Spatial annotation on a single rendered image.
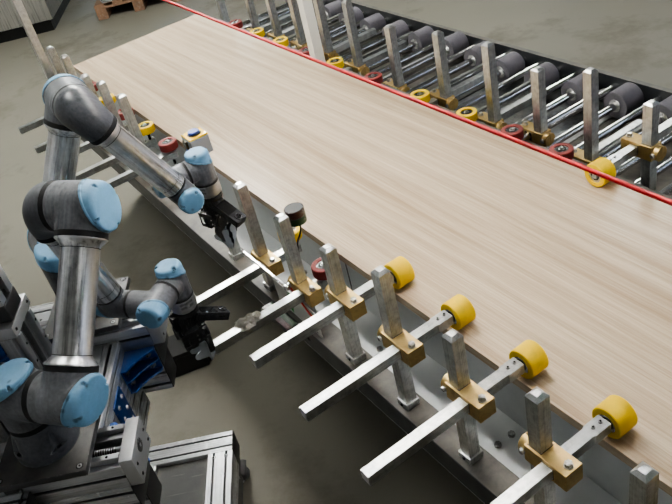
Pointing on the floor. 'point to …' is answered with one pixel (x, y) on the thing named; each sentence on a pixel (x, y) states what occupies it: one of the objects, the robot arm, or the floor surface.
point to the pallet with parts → (116, 5)
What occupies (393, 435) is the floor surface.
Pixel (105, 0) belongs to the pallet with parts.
